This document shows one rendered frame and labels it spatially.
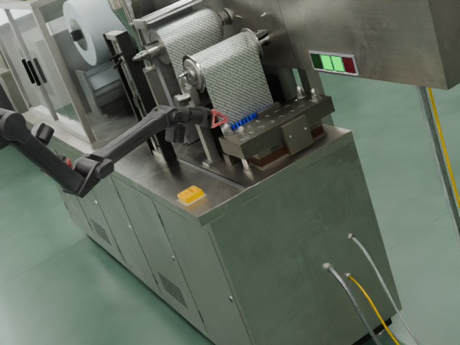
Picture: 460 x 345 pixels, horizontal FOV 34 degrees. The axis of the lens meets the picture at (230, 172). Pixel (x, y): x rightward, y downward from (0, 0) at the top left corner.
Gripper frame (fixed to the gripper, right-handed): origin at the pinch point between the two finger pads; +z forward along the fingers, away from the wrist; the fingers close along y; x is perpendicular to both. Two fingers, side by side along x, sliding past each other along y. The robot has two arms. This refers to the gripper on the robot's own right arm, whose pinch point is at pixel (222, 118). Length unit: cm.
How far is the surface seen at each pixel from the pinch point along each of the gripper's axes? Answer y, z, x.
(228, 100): 0.2, 1.4, 6.5
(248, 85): 0.2, 8.8, 12.8
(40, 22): -102, -42, 25
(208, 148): -7.8, 0.3, -12.3
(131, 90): -43.7, -18.4, 3.9
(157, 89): -74, 6, 3
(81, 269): -177, 17, -115
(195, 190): 11.6, -13.0, -24.6
